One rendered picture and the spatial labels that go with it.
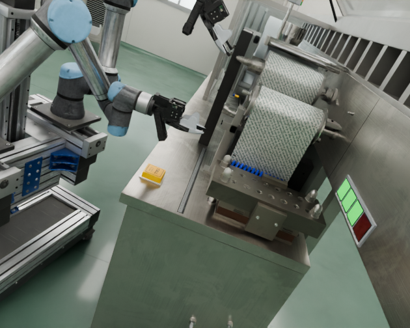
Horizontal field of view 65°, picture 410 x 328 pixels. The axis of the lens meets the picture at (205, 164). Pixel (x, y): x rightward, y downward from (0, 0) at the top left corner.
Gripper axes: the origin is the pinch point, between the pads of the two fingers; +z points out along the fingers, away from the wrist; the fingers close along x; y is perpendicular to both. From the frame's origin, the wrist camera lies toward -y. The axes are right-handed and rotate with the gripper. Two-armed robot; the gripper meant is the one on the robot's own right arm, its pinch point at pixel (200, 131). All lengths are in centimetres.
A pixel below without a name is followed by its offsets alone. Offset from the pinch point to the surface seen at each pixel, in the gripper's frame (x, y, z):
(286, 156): -0.2, 3.4, 32.2
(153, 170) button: -10.6, -16.6, -10.5
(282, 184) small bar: -6.3, -4.7, 34.2
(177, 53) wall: 556, -86, -114
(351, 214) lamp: -35, 8, 45
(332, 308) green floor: 59, -109, 127
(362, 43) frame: 39, 47, 48
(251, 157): -0.2, -2.1, 21.1
